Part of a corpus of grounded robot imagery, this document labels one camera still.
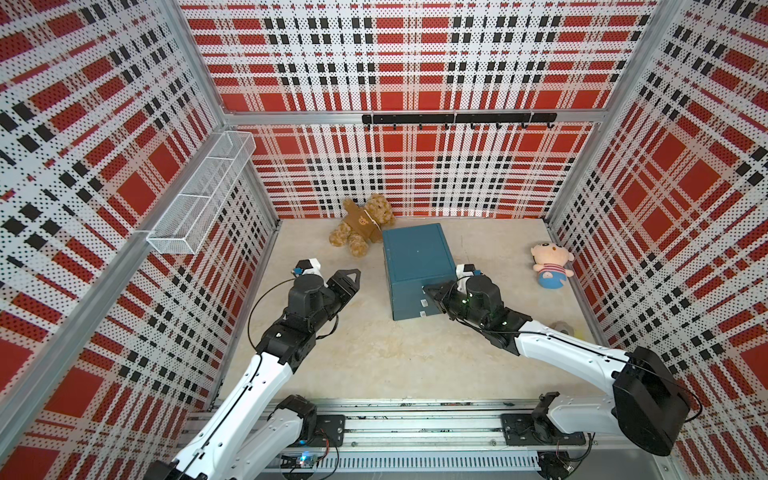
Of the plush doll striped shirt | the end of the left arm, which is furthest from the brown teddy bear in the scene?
the plush doll striped shirt

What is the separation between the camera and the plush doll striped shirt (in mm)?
981

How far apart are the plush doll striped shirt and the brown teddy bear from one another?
570mm

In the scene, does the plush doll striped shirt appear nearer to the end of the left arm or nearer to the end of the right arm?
the end of the right arm

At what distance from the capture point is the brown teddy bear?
106 cm

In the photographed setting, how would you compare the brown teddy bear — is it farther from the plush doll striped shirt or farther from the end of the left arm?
the plush doll striped shirt
